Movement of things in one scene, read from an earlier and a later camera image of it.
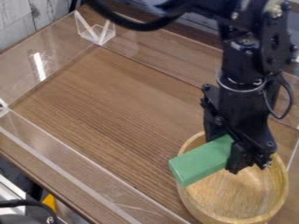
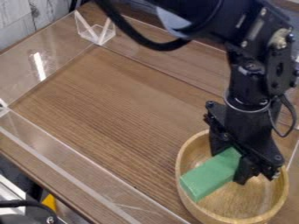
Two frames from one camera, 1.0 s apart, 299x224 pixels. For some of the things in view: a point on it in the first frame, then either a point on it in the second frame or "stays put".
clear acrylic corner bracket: (98, 34) stays put
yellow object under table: (50, 201) stays put
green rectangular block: (203, 160) → (211, 175)
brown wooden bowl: (229, 198) stays put
